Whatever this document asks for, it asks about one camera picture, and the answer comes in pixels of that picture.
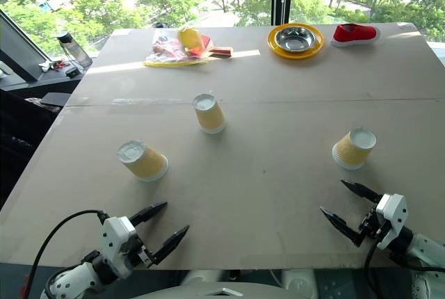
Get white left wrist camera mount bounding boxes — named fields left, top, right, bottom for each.
left=98, top=216, right=140, bottom=280

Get red table tennis paddle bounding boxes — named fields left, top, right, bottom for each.
left=199, top=34, right=234, bottom=60

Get stainless steel bowl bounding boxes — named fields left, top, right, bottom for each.
left=274, top=25, right=318, bottom=54

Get black side desk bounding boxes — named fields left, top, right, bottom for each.
left=0, top=65, right=85, bottom=106

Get red and white small items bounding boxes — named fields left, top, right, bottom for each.
left=38, top=59, right=71, bottom=72

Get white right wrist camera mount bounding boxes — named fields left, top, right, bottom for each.
left=375, top=193, right=408, bottom=251

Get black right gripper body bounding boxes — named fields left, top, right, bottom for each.
left=358, top=204, right=385, bottom=241

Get dark flat notebook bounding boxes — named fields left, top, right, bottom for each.
left=40, top=91, right=72, bottom=107

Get yellow ribbed paper cup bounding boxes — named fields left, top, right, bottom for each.
left=116, top=139, right=170, bottom=183
left=331, top=126, right=378, bottom=171
left=191, top=92, right=227, bottom=135

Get clear plastic bag with snacks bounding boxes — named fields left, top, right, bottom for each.
left=143, top=26, right=213, bottom=68

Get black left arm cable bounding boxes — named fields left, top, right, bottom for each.
left=25, top=209, right=109, bottom=299

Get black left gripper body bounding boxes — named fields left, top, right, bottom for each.
left=129, top=218, right=157, bottom=268

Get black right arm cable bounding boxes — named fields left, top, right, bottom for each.
left=362, top=238, right=445, bottom=275

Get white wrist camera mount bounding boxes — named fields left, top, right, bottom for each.
left=98, top=216, right=140, bottom=280
left=375, top=193, right=408, bottom=251

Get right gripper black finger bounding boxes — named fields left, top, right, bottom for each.
left=319, top=206, right=366, bottom=248
left=340, top=179, right=383, bottom=205

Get clear water bottle black lid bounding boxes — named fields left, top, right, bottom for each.
left=56, top=31, right=94, bottom=68

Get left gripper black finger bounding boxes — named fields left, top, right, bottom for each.
left=151, top=224, right=191, bottom=267
left=129, top=202, right=169, bottom=227

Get yellow plastic plate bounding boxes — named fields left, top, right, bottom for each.
left=266, top=22, right=325, bottom=60

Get yellow rounded item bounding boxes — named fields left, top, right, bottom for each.
left=177, top=25, right=204, bottom=51

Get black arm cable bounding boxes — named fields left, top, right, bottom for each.
left=25, top=209, right=109, bottom=299
left=362, top=238, right=445, bottom=275

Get red slip-on shoe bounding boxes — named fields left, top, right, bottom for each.
left=330, top=23, right=382, bottom=49

